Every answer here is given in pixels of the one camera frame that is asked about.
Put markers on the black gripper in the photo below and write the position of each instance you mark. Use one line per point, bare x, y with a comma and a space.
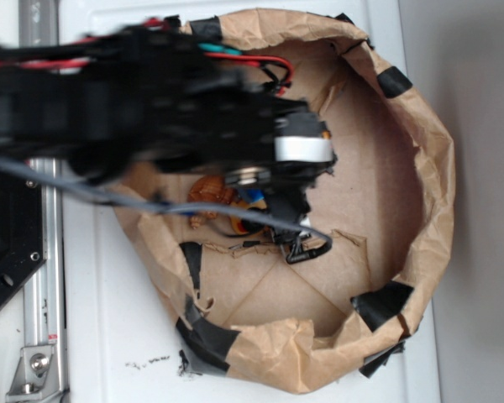
250, 162

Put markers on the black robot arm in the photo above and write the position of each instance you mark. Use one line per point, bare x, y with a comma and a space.
188, 103

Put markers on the yellow rubber duck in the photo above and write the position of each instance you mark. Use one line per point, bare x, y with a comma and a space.
243, 227

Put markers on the blue sponge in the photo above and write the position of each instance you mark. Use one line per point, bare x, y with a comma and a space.
250, 195

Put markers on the copper ribbed bottle toy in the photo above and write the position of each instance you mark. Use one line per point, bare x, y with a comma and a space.
211, 189

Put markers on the crumpled brown paper bag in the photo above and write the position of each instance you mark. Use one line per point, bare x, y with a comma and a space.
388, 205

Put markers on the white plastic bin lid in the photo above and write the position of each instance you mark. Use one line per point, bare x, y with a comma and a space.
122, 346

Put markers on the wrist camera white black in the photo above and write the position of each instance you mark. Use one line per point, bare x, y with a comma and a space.
302, 137

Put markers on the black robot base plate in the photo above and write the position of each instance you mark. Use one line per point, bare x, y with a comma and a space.
21, 234

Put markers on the aluminium extrusion rail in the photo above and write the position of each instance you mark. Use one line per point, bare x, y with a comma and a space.
42, 371

